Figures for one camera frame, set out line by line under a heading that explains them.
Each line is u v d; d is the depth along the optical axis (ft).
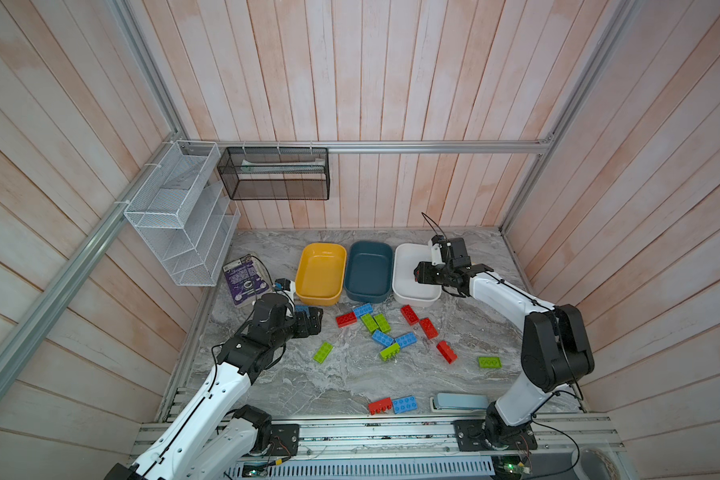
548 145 3.04
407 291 3.26
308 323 2.29
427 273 2.73
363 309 3.13
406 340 2.93
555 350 1.55
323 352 2.88
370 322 3.05
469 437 2.40
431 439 2.45
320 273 3.54
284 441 2.40
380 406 2.53
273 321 1.85
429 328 3.04
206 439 1.47
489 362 2.82
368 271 3.54
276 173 3.41
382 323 3.04
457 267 2.34
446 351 2.82
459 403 2.54
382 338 2.95
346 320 3.07
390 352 2.82
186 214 2.38
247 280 3.34
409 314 3.12
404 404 2.56
